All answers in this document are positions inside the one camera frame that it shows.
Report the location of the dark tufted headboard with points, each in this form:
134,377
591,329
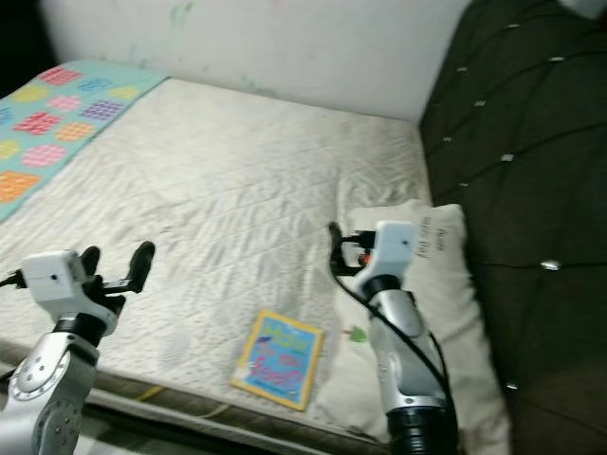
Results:
531,142

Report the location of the blue yellow children's book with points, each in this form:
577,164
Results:
280,360

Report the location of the beige quilted mattress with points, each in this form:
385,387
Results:
228,161

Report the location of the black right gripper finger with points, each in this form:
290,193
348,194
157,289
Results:
339,248

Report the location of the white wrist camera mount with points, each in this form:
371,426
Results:
396,245
52,277

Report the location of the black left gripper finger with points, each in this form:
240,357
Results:
142,265
92,262

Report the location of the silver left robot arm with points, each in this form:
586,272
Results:
57,389

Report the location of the beige pillow with green tree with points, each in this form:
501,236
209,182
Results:
356,379

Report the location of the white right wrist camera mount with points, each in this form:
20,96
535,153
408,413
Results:
396,245

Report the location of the teal blanket with colourful shapes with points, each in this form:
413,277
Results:
57,123

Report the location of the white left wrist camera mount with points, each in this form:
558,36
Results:
52,277

